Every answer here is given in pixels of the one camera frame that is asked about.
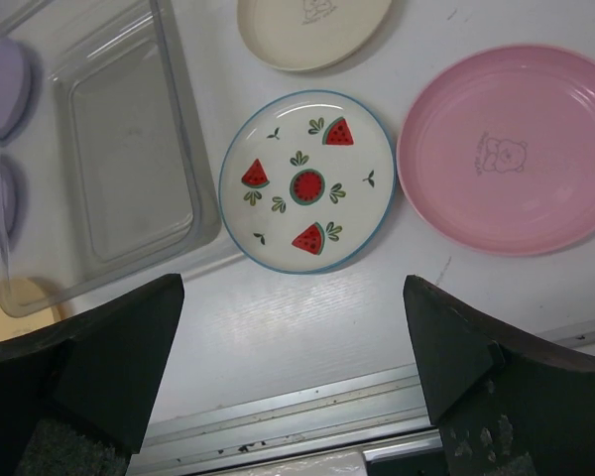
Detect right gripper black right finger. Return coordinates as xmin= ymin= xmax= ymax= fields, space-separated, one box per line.
xmin=403 ymin=276 xmax=595 ymax=475

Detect yellow plastic plate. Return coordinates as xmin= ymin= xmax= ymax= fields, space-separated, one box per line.
xmin=0 ymin=279 xmax=65 ymax=342

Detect pink plastic plate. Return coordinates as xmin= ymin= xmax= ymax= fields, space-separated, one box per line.
xmin=397 ymin=45 xmax=595 ymax=256

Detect aluminium rail frame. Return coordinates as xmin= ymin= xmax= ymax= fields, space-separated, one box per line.
xmin=128 ymin=316 xmax=595 ymax=476

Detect white watermelon pattern plate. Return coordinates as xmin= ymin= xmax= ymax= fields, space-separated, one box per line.
xmin=218 ymin=89 xmax=397 ymax=275

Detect cream plastic plate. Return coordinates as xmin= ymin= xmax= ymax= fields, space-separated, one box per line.
xmin=236 ymin=0 xmax=392 ymax=72

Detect clear plastic bin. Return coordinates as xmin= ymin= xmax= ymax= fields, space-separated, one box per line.
xmin=0 ymin=1 xmax=221 ymax=306

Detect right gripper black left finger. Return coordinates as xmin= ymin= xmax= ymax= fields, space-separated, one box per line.
xmin=0 ymin=274 xmax=184 ymax=475

